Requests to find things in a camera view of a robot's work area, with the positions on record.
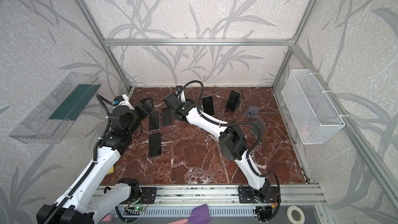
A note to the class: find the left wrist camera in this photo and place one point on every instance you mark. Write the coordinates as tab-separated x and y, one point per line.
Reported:
122	100

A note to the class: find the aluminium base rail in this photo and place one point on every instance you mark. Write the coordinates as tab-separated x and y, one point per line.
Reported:
192	196

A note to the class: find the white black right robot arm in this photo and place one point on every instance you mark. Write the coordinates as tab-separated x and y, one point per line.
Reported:
231	140

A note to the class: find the clear plastic wall bin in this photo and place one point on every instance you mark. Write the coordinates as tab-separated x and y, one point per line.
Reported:
50	121

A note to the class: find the yellow sponge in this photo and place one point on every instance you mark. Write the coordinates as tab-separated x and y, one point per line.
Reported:
111	170

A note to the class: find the purple grey phone stand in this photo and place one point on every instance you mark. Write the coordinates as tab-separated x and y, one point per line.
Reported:
252	112

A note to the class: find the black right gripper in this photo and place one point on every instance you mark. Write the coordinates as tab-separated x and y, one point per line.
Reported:
171	102

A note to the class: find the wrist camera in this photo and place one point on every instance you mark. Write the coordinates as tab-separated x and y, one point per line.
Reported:
122	100
178	91

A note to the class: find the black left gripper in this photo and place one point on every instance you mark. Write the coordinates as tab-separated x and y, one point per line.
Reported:
144	107

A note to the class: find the white wire mesh basket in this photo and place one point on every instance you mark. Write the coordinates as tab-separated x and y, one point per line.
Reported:
315	117

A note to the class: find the purple pink garden fork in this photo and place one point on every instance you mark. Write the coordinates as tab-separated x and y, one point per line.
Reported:
108	218

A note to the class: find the white tape roll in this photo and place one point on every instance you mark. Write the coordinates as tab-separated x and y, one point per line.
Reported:
295	215

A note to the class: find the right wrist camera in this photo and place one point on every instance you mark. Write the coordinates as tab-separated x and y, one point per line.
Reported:
178	91

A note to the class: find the grey phone stand front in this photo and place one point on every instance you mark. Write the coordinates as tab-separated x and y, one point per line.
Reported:
255	131

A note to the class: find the purple pink spatula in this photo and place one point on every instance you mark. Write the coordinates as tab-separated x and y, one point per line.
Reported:
199	215

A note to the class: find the black phone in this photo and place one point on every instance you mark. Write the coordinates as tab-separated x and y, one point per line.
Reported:
167	117
154	121
208	105
154	149
233	101

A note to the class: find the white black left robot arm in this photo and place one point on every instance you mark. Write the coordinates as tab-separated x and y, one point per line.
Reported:
122	123

